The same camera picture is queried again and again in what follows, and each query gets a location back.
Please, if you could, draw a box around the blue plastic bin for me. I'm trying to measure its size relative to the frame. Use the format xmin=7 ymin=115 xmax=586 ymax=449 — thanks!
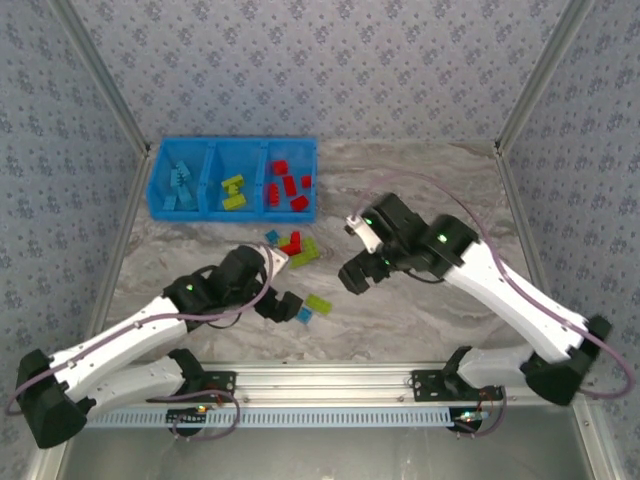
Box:
xmin=256 ymin=137 xmax=319 ymax=224
xmin=199 ymin=139 xmax=266 ymax=223
xmin=146 ymin=137 xmax=215 ymax=222

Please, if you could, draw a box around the black controller board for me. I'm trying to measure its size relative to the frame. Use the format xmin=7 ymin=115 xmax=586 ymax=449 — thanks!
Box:
xmin=166 ymin=405 xmax=210 ymax=434
xmin=452 ymin=408 xmax=494 ymax=434

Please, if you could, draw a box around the grey metal panel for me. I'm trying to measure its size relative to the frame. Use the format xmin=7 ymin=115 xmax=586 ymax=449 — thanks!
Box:
xmin=29 ymin=422 xmax=616 ymax=480

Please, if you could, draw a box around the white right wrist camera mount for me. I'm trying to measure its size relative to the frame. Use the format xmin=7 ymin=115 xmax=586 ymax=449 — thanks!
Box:
xmin=343 ymin=213 xmax=385 ymax=256

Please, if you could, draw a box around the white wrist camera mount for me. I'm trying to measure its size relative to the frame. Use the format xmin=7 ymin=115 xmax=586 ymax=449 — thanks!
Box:
xmin=343 ymin=213 xmax=385 ymax=256
xmin=259 ymin=243 xmax=291 ymax=274

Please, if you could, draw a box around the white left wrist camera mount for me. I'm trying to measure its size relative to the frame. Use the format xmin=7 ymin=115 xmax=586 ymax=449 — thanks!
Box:
xmin=259 ymin=243 xmax=291 ymax=274

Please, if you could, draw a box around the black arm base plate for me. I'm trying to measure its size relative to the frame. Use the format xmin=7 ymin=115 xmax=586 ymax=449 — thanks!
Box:
xmin=144 ymin=370 xmax=237 ymax=404
xmin=410 ymin=369 xmax=504 ymax=403

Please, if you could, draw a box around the aluminium mounting rail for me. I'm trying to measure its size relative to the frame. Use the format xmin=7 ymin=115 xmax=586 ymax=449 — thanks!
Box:
xmin=53 ymin=363 xmax=599 ymax=405

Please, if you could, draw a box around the aluminium table edge rail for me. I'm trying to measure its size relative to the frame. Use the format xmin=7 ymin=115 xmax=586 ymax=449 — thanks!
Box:
xmin=317 ymin=138 xmax=499 ymax=148

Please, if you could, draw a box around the white slotted cable duct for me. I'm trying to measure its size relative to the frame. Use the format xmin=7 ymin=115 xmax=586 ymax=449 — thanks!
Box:
xmin=73 ymin=405 xmax=455 ymax=430

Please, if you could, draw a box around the aluminium side rail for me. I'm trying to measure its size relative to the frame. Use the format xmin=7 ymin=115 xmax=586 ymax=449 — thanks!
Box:
xmin=497 ymin=149 xmax=574 ymax=364
xmin=82 ymin=149 xmax=151 ymax=351

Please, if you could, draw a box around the aluminium frame post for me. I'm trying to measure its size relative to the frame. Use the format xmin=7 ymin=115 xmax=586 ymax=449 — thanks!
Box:
xmin=493 ymin=0 xmax=597 ymax=156
xmin=49 ymin=0 xmax=153 ymax=156

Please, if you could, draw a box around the aluminium frame leg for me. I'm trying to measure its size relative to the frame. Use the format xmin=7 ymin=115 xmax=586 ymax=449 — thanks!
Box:
xmin=27 ymin=439 xmax=76 ymax=480
xmin=572 ymin=403 xmax=624 ymax=480

